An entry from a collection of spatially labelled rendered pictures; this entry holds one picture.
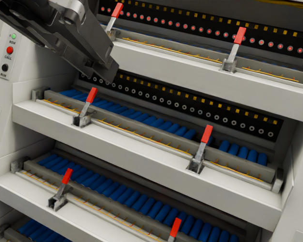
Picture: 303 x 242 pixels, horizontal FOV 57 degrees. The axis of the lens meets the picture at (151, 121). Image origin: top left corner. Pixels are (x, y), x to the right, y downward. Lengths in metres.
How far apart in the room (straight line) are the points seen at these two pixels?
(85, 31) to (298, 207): 0.41
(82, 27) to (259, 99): 0.34
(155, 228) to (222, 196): 0.18
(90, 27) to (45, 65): 0.51
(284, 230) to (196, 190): 0.15
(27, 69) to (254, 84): 0.51
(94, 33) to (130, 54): 0.30
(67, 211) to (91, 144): 0.17
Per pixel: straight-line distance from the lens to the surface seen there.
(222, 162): 0.58
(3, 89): 0.76
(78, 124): 0.63
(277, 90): 0.51
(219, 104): 0.67
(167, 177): 0.54
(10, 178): 0.78
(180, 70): 0.54
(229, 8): 0.77
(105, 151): 0.59
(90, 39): 0.28
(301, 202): 0.52
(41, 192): 0.73
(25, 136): 0.80
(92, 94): 0.63
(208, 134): 0.54
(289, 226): 0.53
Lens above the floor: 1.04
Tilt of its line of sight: 4 degrees down
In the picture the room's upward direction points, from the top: 18 degrees clockwise
